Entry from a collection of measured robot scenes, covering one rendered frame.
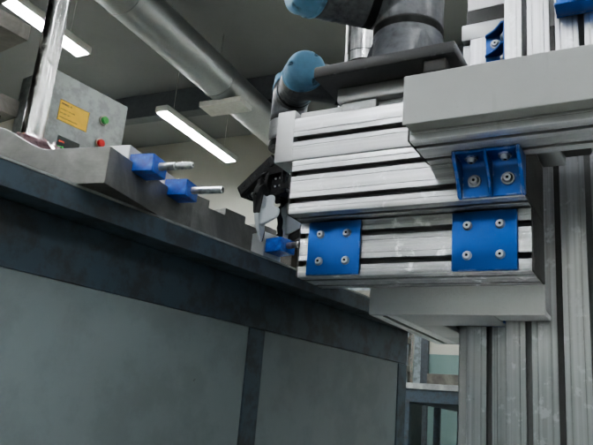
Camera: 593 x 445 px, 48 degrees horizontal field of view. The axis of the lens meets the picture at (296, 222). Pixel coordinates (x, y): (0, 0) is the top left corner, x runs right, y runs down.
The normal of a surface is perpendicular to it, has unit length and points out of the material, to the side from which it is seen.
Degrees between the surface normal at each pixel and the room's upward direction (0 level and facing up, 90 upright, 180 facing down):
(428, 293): 90
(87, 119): 90
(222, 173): 90
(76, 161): 90
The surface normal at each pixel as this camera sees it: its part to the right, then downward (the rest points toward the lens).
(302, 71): 0.22, -0.25
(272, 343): 0.82, -0.10
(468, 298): -0.47, -0.28
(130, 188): 0.95, -0.01
